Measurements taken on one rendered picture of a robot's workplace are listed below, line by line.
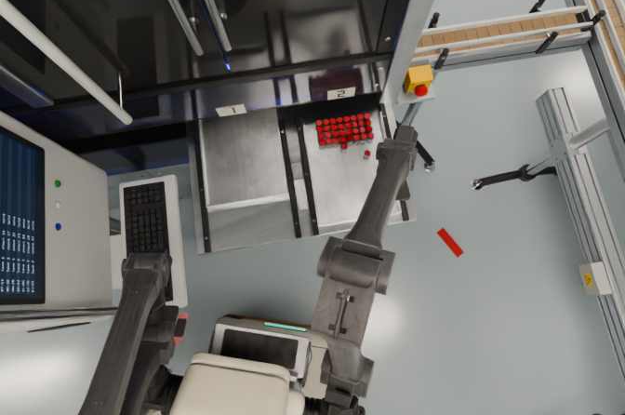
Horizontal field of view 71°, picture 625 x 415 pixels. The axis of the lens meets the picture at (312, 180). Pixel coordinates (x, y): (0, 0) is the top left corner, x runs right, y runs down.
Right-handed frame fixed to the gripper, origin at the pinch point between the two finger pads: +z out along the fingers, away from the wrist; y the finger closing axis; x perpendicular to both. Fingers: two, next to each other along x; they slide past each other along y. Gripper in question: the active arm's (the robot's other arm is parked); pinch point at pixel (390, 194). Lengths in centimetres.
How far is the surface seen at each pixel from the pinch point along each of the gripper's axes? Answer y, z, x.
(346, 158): 20.7, 17.7, 8.0
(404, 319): -25, 113, -13
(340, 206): 5.6, 19.7, 12.5
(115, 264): 1, 28, 89
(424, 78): 35.4, 1.0, -18.6
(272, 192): 13.4, 18.3, 33.3
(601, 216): -3, 56, -88
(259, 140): 32, 16, 36
